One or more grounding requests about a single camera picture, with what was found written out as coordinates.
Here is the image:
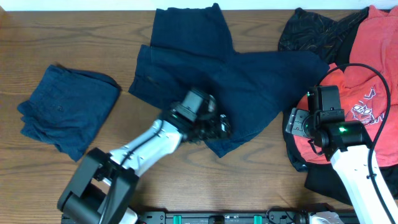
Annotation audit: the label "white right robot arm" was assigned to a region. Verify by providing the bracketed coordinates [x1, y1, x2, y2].
[285, 108, 397, 223]

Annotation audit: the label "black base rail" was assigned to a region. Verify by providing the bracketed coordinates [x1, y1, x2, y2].
[136, 203, 361, 224]

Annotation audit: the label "red t-shirt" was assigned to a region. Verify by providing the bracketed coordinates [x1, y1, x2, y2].
[292, 4, 398, 168]

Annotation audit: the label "folded blue shorts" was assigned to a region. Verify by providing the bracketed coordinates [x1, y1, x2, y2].
[17, 65, 121, 161]

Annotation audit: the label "black patterned garment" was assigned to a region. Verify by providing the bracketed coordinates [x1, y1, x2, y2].
[277, 7, 369, 63]

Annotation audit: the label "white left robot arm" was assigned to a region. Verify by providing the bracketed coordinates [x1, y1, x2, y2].
[57, 91, 231, 223]

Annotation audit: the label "dark navy shorts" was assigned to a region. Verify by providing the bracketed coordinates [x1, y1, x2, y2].
[129, 4, 329, 157]

